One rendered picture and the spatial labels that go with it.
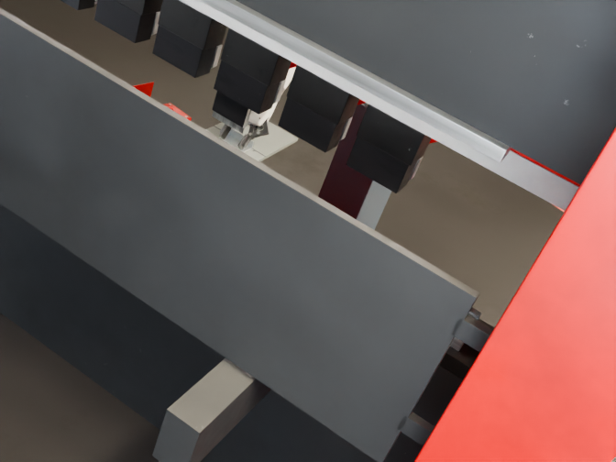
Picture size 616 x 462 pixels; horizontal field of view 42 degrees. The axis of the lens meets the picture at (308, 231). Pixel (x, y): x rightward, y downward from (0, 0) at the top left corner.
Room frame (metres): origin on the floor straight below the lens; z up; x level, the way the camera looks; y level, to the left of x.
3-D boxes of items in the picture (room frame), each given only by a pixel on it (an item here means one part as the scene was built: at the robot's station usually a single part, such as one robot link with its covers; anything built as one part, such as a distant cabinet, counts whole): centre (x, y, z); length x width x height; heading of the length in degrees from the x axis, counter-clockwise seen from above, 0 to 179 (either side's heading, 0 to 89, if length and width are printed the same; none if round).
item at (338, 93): (1.78, 0.08, 1.26); 0.15 x 0.09 x 0.17; 72
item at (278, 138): (1.99, 0.25, 1.00); 0.26 x 0.18 x 0.01; 162
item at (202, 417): (1.35, -0.01, 0.81); 0.64 x 0.08 x 0.14; 162
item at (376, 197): (2.54, -0.11, 0.50); 0.18 x 0.18 x 1.00; 60
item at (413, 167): (1.72, -0.11, 1.26); 0.15 x 0.09 x 0.17; 72
